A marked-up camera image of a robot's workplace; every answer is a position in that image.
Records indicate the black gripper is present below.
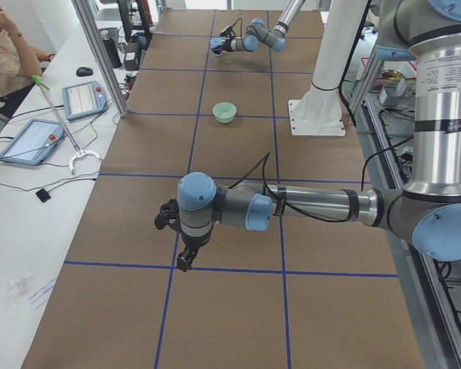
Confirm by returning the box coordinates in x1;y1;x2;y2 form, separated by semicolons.
219;38;234;52
177;231;211;272

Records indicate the light blue paper cup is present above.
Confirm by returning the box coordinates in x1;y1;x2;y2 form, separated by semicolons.
210;38;224;57

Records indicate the mint green bowl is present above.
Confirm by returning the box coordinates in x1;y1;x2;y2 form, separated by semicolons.
212;101;237;124

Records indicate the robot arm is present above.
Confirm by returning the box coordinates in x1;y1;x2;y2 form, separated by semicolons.
173;1;461;271
210;0;305;56

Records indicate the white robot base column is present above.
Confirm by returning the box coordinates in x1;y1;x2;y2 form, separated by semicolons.
289;0;369;137

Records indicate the black water bottle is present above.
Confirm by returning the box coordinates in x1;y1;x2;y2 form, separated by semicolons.
100;29;122;68

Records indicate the black power adapter box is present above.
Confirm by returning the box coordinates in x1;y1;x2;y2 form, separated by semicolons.
124;42;141;71

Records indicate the black computer mouse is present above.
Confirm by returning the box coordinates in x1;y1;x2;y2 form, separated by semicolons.
75;67;94;77

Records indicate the far teach pendant tablet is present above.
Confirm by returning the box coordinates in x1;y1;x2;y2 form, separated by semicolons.
62;81;108;121

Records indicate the teach pendant tablet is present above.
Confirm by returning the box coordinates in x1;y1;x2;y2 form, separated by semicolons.
0;118;65;166
62;81;108;121

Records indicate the small black square device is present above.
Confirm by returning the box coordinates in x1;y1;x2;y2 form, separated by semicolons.
35;188;51;203

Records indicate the clear plastic bag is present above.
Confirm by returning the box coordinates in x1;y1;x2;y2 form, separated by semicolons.
4;271;37;308

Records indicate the grey metal box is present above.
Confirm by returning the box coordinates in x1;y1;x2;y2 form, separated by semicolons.
379;78;407;108

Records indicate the near teach pendant tablet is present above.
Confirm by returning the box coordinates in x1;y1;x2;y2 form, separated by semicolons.
0;118;65;166

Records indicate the seated person beige shirt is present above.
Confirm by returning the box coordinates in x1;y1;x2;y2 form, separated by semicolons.
0;6;55;118

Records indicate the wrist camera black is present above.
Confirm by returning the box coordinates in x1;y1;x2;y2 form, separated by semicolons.
154;198;181;232
220;25;235;38

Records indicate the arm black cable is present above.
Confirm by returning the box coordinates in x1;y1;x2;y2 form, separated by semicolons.
230;151;416;223

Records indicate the aluminium frame post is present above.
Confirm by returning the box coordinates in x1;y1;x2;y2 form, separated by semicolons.
71;0;128;118

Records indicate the green handled reacher grabber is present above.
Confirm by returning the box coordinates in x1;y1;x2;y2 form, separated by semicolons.
32;75;101;175

